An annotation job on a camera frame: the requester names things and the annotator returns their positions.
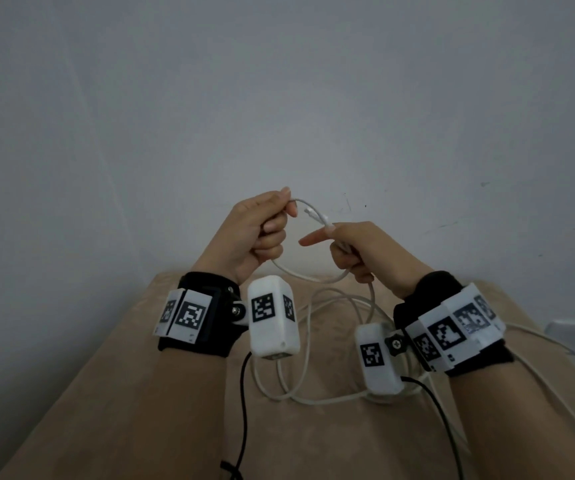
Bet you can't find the black wristband with markers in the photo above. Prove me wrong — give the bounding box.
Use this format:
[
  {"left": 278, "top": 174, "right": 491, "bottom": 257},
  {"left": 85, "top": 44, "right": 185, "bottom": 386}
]
[
  {"left": 153, "top": 272, "right": 249, "bottom": 358},
  {"left": 392, "top": 271, "right": 516, "bottom": 378}
]

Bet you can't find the black right camera cable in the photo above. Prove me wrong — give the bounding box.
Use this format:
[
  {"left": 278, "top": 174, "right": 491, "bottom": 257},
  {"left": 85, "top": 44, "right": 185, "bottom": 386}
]
[{"left": 399, "top": 375, "right": 466, "bottom": 480}]

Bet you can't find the person's right hand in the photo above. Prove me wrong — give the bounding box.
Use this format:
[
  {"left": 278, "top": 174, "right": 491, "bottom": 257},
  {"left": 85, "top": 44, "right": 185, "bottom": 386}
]
[{"left": 298, "top": 221, "right": 436, "bottom": 301}]

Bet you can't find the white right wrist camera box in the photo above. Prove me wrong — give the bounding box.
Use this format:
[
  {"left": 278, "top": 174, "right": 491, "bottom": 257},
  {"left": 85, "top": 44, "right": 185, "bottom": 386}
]
[{"left": 355, "top": 322, "right": 406, "bottom": 397}]

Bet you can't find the black left camera cable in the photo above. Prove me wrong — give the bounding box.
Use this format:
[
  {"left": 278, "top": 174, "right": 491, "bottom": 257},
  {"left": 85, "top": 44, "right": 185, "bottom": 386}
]
[{"left": 235, "top": 350, "right": 254, "bottom": 480}]

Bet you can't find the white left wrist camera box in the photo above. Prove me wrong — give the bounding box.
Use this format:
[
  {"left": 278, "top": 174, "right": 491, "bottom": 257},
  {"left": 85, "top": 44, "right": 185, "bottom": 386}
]
[{"left": 246, "top": 275, "right": 301, "bottom": 359}]

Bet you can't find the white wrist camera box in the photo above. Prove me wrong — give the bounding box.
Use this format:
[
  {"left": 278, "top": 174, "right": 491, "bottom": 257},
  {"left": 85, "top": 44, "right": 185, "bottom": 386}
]
[
  {"left": 246, "top": 275, "right": 301, "bottom": 359},
  {"left": 355, "top": 322, "right": 406, "bottom": 397}
]

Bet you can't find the white charging cable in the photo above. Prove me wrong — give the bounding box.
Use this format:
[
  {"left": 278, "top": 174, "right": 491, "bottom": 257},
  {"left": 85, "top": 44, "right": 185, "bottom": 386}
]
[{"left": 251, "top": 197, "right": 575, "bottom": 453}]

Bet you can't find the black camera cable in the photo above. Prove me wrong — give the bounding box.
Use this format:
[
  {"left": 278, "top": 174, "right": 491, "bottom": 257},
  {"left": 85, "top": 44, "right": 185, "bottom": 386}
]
[
  {"left": 399, "top": 375, "right": 466, "bottom": 480},
  {"left": 235, "top": 350, "right": 254, "bottom": 480}
]

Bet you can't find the black right wristband with markers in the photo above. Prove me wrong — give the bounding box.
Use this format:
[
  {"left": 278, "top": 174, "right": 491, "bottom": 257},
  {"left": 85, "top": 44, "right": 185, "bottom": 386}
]
[{"left": 392, "top": 271, "right": 516, "bottom": 378}]

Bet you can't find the beige covered table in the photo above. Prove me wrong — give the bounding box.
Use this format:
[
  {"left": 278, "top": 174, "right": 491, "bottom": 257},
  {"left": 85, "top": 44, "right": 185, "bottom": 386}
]
[{"left": 0, "top": 271, "right": 575, "bottom": 480}]

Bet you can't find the person's left forearm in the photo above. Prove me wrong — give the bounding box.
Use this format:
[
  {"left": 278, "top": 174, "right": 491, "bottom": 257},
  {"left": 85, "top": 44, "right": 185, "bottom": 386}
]
[{"left": 109, "top": 344, "right": 231, "bottom": 480}]

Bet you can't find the person's left hand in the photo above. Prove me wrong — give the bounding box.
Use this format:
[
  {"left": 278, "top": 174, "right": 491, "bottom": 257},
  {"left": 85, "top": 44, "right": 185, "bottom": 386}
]
[{"left": 207, "top": 187, "right": 299, "bottom": 285}]

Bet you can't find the person's right forearm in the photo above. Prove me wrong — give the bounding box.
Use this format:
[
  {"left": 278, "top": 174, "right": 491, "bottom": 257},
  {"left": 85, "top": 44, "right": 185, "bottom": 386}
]
[{"left": 445, "top": 352, "right": 575, "bottom": 480}]

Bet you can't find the black left wristband with markers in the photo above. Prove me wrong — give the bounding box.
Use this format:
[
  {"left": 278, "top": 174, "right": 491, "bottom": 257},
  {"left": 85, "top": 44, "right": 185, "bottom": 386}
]
[{"left": 153, "top": 272, "right": 249, "bottom": 358}]

